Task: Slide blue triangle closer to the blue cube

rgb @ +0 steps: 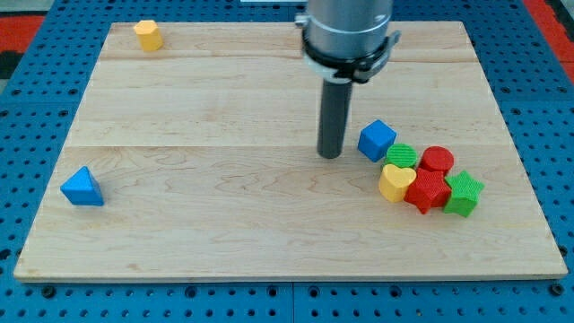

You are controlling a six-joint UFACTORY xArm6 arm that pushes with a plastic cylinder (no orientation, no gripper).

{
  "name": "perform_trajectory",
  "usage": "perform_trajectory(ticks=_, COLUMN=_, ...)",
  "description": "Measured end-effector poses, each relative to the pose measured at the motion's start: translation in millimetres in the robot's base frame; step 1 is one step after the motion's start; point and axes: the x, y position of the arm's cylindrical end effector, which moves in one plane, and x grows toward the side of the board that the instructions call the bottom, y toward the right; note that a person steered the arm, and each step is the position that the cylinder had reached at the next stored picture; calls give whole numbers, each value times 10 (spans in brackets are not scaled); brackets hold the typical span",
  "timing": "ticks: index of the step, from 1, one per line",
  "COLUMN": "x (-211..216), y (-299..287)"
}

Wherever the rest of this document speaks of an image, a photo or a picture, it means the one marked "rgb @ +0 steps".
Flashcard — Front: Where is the blue cube block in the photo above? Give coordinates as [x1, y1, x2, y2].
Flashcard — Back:
[358, 119, 397, 162]

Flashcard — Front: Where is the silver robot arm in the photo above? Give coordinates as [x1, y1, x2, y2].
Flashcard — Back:
[295, 0, 401, 84]

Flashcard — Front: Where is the wooden board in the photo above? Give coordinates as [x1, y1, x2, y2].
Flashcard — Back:
[13, 22, 568, 283]

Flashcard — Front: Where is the green cylinder block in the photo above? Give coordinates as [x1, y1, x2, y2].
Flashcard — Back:
[384, 144, 418, 168]

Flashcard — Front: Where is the red star block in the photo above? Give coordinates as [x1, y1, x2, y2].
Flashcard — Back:
[404, 168, 452, 214]

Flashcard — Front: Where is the green star block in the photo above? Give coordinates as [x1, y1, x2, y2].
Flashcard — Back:
[443, 170, 484, 217]

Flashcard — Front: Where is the red cylinder block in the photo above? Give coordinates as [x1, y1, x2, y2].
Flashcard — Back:
[419, 146, 455, 175]

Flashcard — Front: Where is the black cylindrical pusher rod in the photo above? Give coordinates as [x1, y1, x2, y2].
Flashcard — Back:
[317, 81, 352, 159]

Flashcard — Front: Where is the yellow heart block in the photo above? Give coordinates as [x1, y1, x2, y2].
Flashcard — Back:
[378, 163, 417, 203]

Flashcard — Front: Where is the yellow hexagon block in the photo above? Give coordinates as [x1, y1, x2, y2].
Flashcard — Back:
[133, 20, 163, 52]

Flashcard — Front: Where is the blue triangle block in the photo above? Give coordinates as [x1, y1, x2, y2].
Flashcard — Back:
[60, 166, 104, 206]

